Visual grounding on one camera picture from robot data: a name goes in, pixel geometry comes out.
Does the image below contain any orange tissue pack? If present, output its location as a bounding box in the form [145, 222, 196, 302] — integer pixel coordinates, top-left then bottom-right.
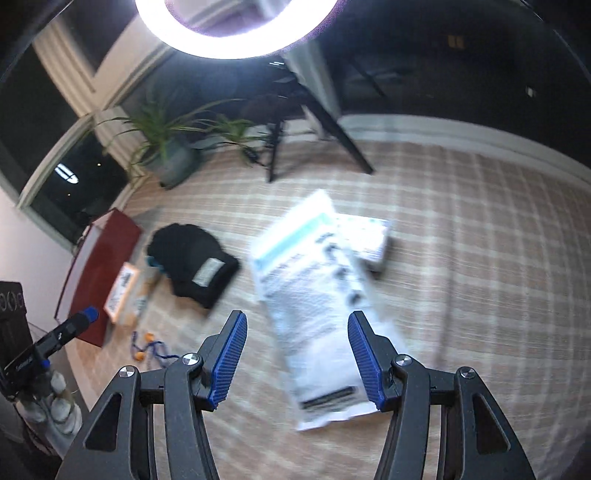
[103, 262, 161, 329]

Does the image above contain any teal blue soft item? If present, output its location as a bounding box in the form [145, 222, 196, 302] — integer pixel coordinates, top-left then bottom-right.
[146, 256, 166, 274]

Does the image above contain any blue-tipped left gripper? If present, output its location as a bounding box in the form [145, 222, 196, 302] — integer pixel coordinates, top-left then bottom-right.
[1, 306, 99, 399]

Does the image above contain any black knit hat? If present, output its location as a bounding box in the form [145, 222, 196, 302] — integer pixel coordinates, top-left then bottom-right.
[146, 223, 240, 310]

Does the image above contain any checked beige rug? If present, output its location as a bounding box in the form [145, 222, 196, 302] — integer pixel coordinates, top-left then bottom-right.
[64, 138, 591, 480]

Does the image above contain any large white plastic package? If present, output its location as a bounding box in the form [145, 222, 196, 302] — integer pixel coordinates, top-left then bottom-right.
[249, 190, 405, 431]

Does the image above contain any dark red storage box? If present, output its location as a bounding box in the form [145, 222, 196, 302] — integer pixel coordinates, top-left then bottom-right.
[55, 209, 141, 347]

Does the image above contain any white patterned tissue pack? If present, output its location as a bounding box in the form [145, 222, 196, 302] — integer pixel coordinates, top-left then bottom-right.
[337, 214, 393, 275]

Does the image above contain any potted spider plant grey pot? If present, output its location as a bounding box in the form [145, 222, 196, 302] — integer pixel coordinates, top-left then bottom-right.
[93, 93, 240, 187]

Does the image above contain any small green spider plant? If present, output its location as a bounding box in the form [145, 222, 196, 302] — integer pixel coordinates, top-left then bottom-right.
[205, 114, 271, 167]

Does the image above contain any orange earplugs blue cord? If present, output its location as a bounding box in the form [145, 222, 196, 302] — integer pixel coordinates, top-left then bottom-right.
[130, 329, 184, 371]

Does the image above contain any black camera device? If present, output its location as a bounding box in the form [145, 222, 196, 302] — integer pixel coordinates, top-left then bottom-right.
[0, 281, 33, 369]

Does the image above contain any white ring light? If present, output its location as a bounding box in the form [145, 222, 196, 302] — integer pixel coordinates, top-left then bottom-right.
[135, 1, 338, 60]

